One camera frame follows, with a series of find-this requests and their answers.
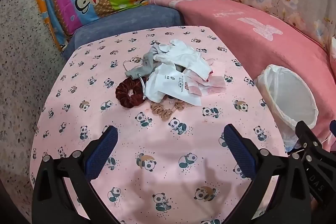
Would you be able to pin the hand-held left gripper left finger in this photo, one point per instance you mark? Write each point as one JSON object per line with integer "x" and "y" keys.
{"x": 101, "y": 150}

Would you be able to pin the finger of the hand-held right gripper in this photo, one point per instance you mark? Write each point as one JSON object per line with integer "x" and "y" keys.
{"x": 307, "y": 134}

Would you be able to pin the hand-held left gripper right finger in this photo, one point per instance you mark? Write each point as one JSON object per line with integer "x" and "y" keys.
{"x": 240, "y": 150}

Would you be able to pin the white lined waste bin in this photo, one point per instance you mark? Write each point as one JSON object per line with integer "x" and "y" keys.
{"x": 286, "y": 92}

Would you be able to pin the dark red scrunchie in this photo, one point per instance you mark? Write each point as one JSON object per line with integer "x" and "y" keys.
{"x": 122, "y": 92}

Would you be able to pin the beige scrunchie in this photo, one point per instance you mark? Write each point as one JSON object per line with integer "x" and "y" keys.
{"x": 157, "y": 109}

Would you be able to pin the pink translucent packet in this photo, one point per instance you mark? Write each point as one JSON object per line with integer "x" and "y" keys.
{"x": 195, "y": 83}
{"x": 218, "y": 83}

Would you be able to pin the white printed packet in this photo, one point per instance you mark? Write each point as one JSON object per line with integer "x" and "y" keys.
{"x": 176, "y": 87}

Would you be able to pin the white sock with red toe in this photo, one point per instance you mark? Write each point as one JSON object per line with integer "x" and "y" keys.
{"x": 194, "y": 64}

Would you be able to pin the grey sock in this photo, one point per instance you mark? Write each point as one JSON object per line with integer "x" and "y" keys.
{"x": 149, "y": 64}

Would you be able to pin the dark patterned cloth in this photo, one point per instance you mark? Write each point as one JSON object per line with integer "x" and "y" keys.
{"x": 179, "y": 68}

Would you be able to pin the blue plastic bag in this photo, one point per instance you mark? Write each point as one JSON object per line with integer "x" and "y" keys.
{"x": 290, "y": 142}

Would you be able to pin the pink panda print cloth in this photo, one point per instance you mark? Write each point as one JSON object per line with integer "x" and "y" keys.
{"x": 170, "y": 140}

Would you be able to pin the pink blanket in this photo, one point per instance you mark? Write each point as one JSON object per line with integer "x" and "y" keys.
{"x": 249, "y": 35}

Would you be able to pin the blue grey cushion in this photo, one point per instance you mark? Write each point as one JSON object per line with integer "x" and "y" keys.
{"x": 118, "y": 22}

